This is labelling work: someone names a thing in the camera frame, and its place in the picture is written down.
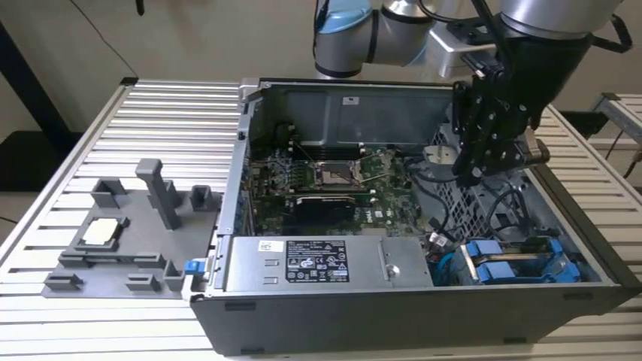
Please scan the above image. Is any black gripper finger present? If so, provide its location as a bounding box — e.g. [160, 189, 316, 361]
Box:
[451, 80, 486, 176]
[459, 70, 534, 187]

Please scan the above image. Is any black looped disk wire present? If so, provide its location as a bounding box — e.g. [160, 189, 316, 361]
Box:
[489, 187, 535, 245]

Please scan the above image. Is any metal disk bay cage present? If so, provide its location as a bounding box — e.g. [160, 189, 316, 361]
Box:
[426, 99, 603, 287]

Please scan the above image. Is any black RAM slot bank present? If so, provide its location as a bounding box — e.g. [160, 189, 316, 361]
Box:
[294, 143, 368, 159]

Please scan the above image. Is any black box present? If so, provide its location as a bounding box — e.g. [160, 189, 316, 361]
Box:
[555, 111, 606, 140]

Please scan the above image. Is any green motherboard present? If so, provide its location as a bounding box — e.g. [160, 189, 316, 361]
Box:
[248, 146, 438, 238]

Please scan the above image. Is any CPU socket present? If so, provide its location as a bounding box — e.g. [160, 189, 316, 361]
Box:
[312, 159, 362, 188]

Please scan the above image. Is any thin metal locking lever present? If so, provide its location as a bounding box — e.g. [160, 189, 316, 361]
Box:
[292, 139, 316, 166]

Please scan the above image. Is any black graphics card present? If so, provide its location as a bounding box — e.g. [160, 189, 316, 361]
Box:
[283, 193, 367, 236]

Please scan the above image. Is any silver power supply unit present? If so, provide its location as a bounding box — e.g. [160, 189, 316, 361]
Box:
[223, 235, 435, 293]

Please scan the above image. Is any black open PC case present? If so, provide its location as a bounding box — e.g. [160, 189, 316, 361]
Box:
[188, 77, 642, 356]

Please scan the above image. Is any gray parts rack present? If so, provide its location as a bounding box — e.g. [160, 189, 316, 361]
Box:
[40, 157, 224, 300]

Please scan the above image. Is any silver CPU chip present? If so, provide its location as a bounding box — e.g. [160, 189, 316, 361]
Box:
[83, 217, 124, 244]

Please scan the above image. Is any black desk stand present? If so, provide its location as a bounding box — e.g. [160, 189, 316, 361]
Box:
[0, 22, 87, 191]

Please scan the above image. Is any black wire bundle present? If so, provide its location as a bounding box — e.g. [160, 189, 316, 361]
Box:
[406, 157, 455, 247]

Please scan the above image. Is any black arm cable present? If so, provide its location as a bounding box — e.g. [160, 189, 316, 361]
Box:
[591, 14, 634, 54]

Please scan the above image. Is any silver metal frame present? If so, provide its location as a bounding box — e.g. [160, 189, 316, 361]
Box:
[594, 92, 642, 131]

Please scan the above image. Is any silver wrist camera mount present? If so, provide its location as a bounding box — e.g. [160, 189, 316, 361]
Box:
[428, 22, 501, 78]

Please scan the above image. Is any blue wire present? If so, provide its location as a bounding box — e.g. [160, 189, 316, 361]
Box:
[434, 250, 458, 285]

